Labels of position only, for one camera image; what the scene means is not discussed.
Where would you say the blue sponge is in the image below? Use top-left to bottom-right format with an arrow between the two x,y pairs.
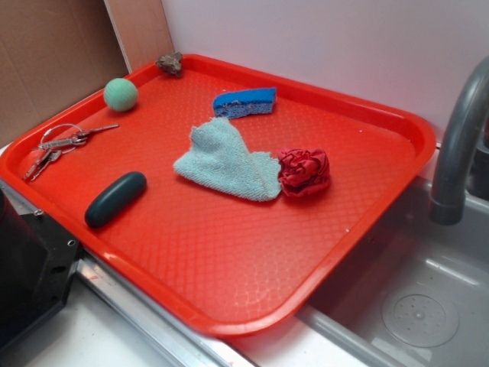
212,87 -> 277,119

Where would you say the grey sink basin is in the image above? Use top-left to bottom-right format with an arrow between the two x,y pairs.
299,179 -> 488,366

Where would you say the dark teal oval case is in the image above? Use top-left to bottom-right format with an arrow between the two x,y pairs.
84,171 -> 147,229

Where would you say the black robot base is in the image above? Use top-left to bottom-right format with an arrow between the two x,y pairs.
1,193 -> 80,351

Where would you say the green ball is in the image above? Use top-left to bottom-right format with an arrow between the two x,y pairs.
103,78 -> 138,112

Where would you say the silver key bunch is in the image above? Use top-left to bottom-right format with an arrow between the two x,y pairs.
23,123 -> 119,181

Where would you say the red plastic tray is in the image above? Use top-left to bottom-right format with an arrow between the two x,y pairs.
1,54 -> 436,336

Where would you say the crumpled red cloth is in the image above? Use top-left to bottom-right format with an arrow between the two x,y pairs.
277,148 -> 331,198

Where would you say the grey faucet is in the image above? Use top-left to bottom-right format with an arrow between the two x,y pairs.
429,58 -> 488,226

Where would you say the brown rock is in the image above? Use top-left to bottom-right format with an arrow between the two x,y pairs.
155,52 -> 183,78

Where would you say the light blue towel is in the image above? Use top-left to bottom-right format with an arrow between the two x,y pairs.
173,118 -> 281,202

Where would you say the brown cardboard panel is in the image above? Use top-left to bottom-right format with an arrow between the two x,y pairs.
1,1 -> 173,146

